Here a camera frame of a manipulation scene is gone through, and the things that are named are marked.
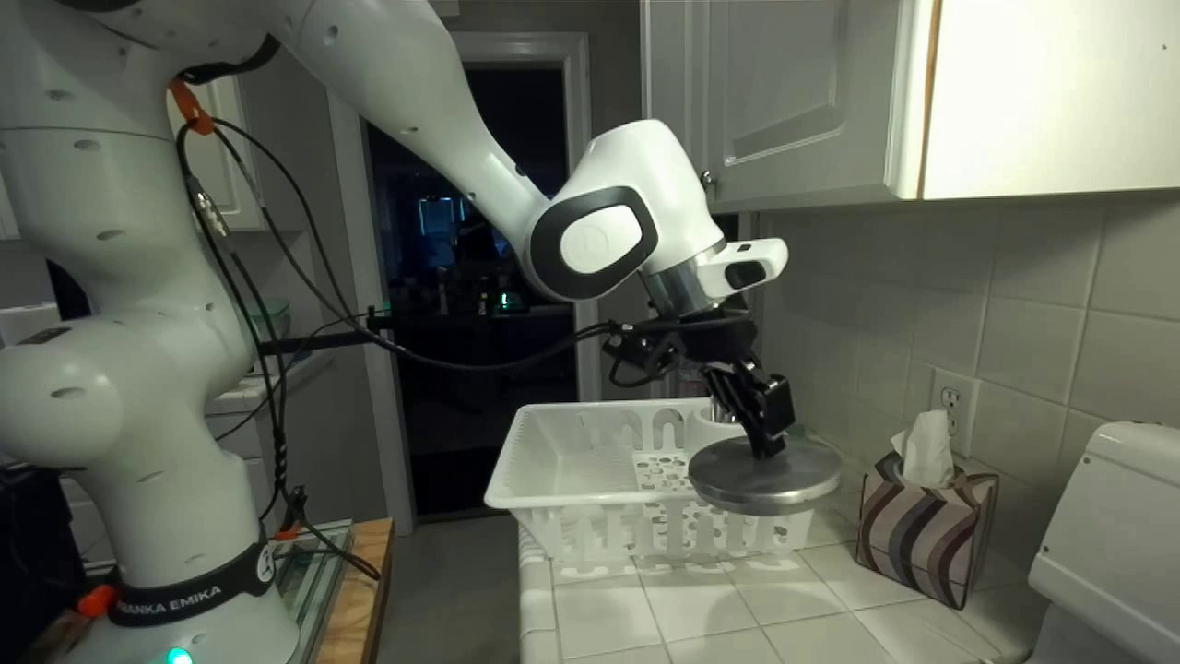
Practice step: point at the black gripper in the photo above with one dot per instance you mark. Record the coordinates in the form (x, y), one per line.
(753, 392)

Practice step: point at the silver pot lid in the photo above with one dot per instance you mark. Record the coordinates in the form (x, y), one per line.
(760, 483)

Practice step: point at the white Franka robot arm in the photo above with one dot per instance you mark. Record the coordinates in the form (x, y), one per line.
(407, 87)

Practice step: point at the white utensil cup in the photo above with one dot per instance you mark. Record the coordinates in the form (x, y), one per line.
(703, 428)

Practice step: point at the white tissue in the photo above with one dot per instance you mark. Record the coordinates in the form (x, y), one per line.
(928, 446)

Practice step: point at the white plastic dish rack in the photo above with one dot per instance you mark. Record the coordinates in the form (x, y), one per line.
(578, 473)

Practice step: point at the white gas stove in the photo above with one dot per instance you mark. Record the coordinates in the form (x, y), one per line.
(1111, 538)

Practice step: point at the wooden table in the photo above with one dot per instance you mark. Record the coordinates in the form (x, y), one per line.
(364, 592)

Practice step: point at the white cabinet side panel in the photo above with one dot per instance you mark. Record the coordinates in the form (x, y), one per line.
(1057, 87)

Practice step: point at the metal robot mounting plate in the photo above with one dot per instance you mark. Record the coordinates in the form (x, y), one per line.
(316, 575)

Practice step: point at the white background cabinet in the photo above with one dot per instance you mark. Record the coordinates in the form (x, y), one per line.
(245, 121)

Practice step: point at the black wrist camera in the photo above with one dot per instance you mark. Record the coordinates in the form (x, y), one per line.
(648, 344)

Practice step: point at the white wall outlet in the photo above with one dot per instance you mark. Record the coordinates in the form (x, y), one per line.
(954, 407)

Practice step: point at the black camera mount rod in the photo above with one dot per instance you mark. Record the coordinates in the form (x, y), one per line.
(318, 337)

